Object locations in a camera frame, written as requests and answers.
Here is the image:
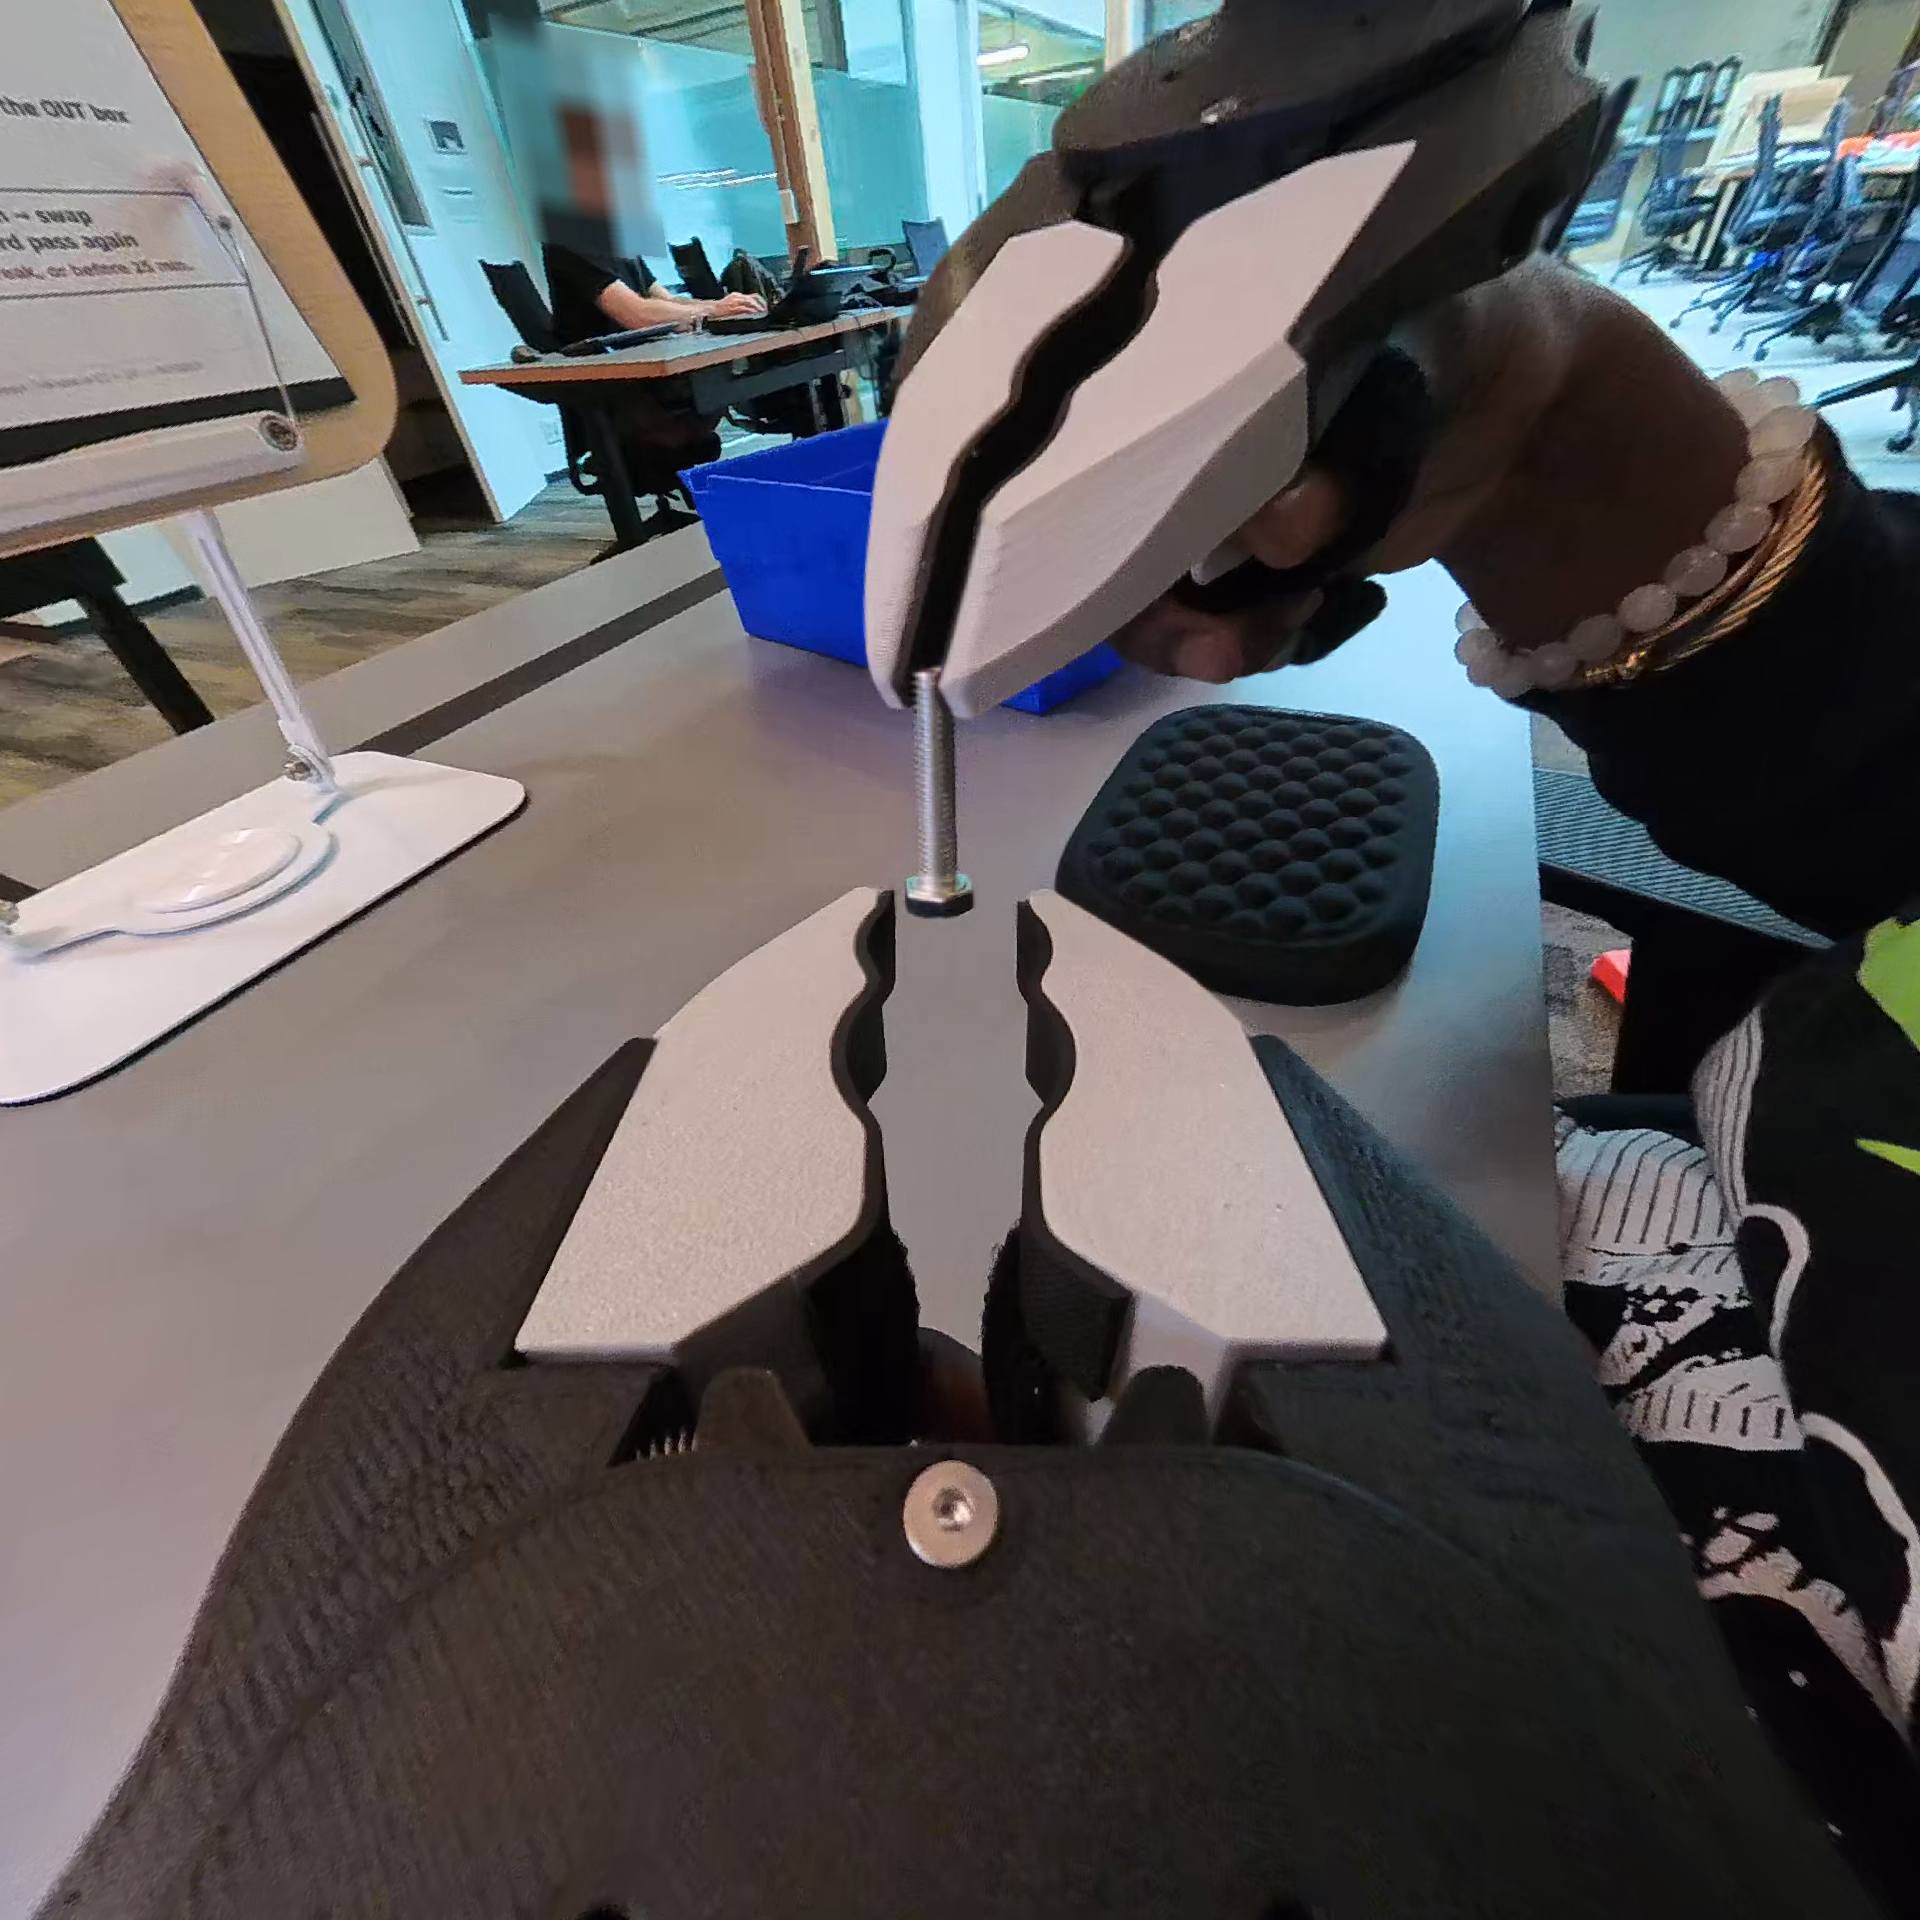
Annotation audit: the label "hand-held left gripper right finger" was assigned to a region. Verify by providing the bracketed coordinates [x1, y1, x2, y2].
[1005, 889, 1392, 1417]

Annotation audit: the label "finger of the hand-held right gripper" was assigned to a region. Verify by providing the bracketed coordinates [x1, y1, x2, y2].
[934, 142, 1421, 720]
[863, 216, 1137, 710]

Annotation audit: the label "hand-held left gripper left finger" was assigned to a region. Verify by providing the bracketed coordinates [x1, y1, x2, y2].
[515, 887, 903, 1417]

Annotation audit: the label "large blue plastic bin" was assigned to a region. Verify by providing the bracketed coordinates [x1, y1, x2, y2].
[681, 417, 1129, 720]

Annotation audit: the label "long thin silver bolt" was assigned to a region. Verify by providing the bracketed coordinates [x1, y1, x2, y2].
[897, 668, 981, 924]

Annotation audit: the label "person's right hand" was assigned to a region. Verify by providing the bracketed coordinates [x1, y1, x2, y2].
[1104, 256, 1807, 687]

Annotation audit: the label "wooden office desk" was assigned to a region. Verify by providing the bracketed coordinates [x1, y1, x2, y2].
[457, 296, 921, 562]

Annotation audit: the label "black mesh cushion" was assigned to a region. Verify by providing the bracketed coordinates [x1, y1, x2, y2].
[1053, 700, 1443, 1009]

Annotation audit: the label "black office chair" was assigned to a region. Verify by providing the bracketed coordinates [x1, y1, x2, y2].
[1619, 61, 1920, 456]

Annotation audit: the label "sign on white stand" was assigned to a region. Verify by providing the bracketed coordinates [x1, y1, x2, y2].
[0, 0, 529, 1108]

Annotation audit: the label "person's black printed shirt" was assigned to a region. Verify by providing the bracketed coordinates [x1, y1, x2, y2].
[1543, 910, 1920, 1920]

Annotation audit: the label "beaded bracelets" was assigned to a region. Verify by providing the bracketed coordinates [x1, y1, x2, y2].
[1453, 364, 1835, 702]

